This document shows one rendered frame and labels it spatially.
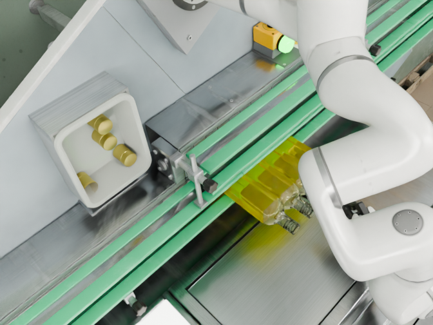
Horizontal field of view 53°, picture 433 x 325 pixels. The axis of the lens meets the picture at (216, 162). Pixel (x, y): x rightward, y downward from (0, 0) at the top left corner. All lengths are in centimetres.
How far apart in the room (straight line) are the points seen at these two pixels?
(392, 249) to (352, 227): 6
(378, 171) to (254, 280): 59
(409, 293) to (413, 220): 18
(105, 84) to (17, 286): 44
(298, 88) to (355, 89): 56
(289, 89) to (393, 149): 58
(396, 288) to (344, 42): 39
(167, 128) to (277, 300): 47
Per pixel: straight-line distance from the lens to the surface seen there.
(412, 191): 133
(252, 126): 101
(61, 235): 101
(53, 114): 84
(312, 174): 57
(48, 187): 98
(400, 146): 56
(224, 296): 107
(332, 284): 109
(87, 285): 96
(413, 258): 62
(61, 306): 96
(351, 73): 58
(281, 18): 76
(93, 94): 85
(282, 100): 108
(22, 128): 87
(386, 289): 78
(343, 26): 62
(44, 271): 98
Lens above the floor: 143
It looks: 30 degrees down
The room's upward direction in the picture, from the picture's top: 126 degrees clockwise
